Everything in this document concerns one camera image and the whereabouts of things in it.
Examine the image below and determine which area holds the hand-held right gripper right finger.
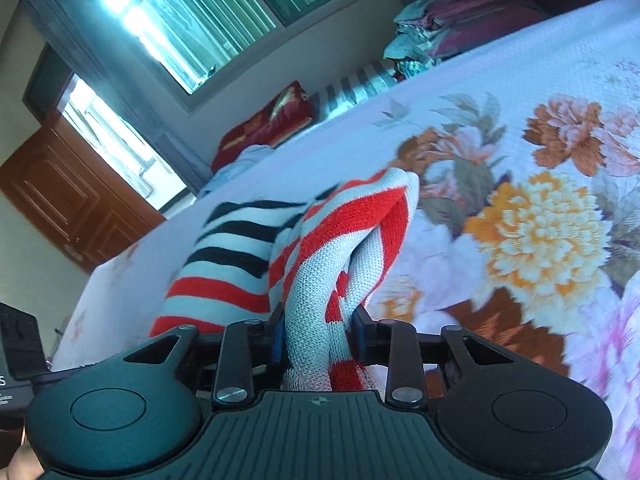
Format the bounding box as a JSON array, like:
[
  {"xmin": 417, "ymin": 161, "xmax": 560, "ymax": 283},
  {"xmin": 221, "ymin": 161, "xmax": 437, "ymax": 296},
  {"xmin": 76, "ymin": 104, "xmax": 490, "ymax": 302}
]
[{"xmin": 352, "ymin": 305, "xmax": 516, "ymax": 406}]

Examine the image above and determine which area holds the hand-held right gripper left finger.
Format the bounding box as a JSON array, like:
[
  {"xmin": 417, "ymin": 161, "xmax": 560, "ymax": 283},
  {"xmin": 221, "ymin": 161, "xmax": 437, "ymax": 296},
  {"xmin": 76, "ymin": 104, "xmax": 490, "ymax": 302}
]
[{"xmin": 122, "ymin": 307, "xmax": 287, "ymax": 406}]

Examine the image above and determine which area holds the striped knit sweater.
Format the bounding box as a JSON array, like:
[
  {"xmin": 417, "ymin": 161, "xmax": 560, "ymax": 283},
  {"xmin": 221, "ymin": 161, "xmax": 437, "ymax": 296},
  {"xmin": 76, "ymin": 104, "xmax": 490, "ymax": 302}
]
[{"xmin": 149, "ymin": 166, "xmax": 422, "ymax": 395}]

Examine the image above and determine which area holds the person's left hand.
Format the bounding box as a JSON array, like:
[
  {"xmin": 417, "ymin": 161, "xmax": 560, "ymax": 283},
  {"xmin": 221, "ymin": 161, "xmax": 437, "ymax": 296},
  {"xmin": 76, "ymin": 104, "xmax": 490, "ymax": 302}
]
[{"xmin": 9, "ymin": 430, "xmax": 47, "ymax": 480}]

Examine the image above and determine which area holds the brown wooden door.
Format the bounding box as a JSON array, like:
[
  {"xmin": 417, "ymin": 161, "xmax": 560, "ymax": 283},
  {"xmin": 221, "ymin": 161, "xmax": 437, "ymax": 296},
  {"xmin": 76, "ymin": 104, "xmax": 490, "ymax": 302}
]
[{"xmin": 0, "ymin": 124, "xmax": 167, "ymax": 275}]

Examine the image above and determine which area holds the light blue cloth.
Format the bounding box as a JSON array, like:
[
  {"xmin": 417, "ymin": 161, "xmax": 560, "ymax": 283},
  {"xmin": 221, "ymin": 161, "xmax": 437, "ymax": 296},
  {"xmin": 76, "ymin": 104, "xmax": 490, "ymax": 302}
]
[{"xmin": 199, "ymin": 144, "xmax": 273, "ymax": 197}]

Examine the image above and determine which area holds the red patterned pillow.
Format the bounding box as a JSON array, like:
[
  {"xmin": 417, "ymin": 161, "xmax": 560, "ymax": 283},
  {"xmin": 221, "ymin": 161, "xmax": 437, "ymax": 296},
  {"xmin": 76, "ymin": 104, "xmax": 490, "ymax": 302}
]
[{"xmin": 210, "ymin": 80, "xmax": 317, "ymax": 175}]

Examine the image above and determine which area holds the bright glass door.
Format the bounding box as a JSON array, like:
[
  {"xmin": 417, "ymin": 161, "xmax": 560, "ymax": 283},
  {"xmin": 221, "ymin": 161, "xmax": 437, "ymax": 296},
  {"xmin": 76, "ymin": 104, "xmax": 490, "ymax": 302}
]
[{"xmin": 59, "ymin": 74, "xmax": 190, "ymax": 212}]

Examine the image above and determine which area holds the striped grey pillow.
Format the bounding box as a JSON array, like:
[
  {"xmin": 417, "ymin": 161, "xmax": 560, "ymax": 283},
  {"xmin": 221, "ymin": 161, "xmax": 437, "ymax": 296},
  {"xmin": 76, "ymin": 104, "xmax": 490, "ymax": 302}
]
[{"xmin": 311, "ymin": 59, "xmax": 402, "ymax": 123}]

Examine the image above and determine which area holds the floral bedspread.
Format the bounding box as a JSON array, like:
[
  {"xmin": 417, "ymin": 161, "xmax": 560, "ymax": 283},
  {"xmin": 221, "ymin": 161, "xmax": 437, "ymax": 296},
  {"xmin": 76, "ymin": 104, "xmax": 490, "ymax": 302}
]
[{"xmin": 51, "ymin": 0, "xmax": 640, "ymax": 480}]

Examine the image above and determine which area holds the grey curtain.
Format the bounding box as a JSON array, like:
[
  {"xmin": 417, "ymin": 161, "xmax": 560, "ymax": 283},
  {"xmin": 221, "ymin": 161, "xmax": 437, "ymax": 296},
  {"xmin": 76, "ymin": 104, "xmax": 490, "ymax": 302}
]
[{"xmin": 22, "ymin": 0, "xmax": 213, "ymax": 197}]

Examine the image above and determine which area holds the stack of folded blankets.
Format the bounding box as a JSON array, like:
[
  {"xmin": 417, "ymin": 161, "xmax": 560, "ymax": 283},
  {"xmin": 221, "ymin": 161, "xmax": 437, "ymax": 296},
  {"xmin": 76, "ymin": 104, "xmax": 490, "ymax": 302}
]
[{"xmin": 382, "ymin": 0, "xmax": 552, "ymax": 82}]

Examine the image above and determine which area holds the window with green curtain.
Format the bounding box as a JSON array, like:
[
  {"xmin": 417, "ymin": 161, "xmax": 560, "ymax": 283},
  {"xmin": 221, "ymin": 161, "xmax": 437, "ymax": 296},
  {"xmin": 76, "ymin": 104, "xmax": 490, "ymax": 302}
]
[{"xmin": 94, "ymin": 0, "xmax": 397, "ymax": 97}]

